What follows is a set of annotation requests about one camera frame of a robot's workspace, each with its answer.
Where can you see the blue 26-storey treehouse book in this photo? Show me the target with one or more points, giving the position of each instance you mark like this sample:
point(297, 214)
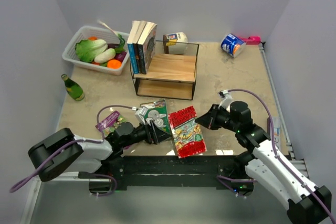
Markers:
point(131, 49)

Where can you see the small box at table edge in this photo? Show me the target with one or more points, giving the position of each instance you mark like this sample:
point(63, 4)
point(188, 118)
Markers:
point(277, 129)

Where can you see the dark Edward Tulane book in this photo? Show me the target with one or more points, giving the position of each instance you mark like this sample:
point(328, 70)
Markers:
point(140, 27)

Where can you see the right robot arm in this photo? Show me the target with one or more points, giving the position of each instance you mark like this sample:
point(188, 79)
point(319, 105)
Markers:
point(303, 200)

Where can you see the orange toy fruit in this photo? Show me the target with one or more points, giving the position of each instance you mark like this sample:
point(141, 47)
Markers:
point(114, 64)

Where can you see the pink stapler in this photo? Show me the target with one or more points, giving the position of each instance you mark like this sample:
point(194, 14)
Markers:
point(252, 40)

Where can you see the white plastic basket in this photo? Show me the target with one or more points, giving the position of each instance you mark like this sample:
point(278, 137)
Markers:
point(117, 41)

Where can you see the green glass bottle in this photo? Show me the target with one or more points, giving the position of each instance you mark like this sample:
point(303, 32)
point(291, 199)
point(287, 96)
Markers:
point(73, 89)

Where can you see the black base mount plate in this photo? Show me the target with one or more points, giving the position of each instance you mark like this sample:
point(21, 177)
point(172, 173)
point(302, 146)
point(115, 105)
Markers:
point(220, 172)

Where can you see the purple toy eggplant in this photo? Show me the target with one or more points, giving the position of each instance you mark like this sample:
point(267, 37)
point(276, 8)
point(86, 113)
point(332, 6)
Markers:
point(120, 56)

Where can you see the white cartoon mug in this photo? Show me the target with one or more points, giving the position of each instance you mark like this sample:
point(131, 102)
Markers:
point(175, 43)

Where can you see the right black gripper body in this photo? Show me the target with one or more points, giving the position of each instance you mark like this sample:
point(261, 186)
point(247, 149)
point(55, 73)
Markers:
point(223, 119)

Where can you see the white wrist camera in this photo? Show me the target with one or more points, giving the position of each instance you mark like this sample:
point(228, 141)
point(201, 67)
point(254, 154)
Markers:
point(226, 97)
point(141, 114)

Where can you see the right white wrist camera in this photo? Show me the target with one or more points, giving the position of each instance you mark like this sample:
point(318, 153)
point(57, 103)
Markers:
point(226, 97)

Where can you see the purple 117-storey treehouse book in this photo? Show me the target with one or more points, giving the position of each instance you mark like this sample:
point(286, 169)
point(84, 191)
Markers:
point(110, 123)

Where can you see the toy cabbage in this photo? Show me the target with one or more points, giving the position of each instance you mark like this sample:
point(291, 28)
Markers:
point(87, 50)

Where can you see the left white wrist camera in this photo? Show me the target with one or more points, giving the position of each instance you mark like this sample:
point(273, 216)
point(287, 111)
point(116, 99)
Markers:
point(141, 114)

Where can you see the Little Women book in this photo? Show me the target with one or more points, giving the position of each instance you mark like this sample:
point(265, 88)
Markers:
point(146, 46)

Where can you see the red patterned book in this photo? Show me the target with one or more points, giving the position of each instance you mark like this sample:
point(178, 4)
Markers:
point(187, 134)

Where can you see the green coin book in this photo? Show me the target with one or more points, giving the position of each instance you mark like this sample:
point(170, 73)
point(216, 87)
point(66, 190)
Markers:
point(157, 112)

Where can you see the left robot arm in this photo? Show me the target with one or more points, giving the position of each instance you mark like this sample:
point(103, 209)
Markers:
point(66, 152)

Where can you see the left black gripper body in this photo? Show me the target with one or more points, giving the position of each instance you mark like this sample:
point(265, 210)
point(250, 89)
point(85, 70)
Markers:
point(145, 134)

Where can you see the wood and wire shelf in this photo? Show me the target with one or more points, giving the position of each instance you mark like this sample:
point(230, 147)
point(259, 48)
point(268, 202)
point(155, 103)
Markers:
point(169, 76)

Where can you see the white toy radish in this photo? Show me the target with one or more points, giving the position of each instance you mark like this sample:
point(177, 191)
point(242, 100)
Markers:
point(105, 56)

